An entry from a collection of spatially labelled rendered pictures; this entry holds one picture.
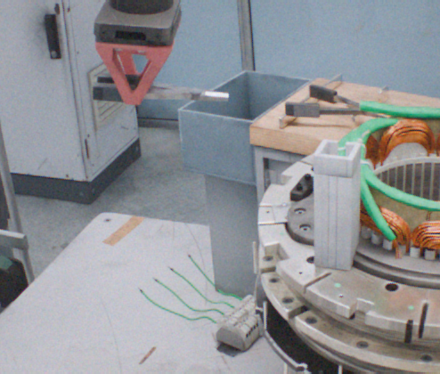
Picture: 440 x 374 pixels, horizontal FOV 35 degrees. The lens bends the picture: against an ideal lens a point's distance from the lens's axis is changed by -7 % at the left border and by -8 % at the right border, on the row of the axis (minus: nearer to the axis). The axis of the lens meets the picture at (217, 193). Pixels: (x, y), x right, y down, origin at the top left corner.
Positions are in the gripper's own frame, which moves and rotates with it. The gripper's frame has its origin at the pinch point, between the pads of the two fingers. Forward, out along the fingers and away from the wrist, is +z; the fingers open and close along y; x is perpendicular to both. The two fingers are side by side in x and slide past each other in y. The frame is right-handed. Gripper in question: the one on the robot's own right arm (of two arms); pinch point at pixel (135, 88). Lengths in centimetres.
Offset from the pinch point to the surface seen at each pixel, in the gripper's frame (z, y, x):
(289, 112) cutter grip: 8.4, -12.7, 15.7
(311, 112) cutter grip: 7.7, -12.2, 18.1
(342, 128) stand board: 9.1, -12.0, 22.0
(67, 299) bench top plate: 45.0, -13.1, -11.5
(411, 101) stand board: 8.7, -20.5, 31.9
